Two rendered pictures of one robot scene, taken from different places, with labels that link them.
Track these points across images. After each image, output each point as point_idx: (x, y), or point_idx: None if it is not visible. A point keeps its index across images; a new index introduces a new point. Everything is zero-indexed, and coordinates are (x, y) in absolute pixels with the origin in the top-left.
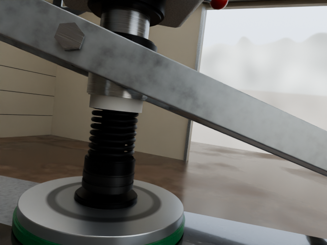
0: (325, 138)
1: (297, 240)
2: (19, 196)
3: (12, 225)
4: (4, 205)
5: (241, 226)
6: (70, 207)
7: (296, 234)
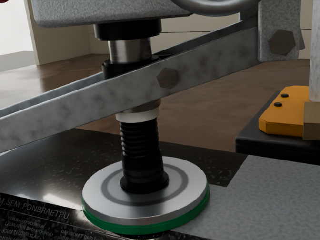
0: None
1: (15, 187)
2: (223, 212)
3: None
4: (225, 200)
5: (40, 195)
6: (168, 170)
7: (5, 192)
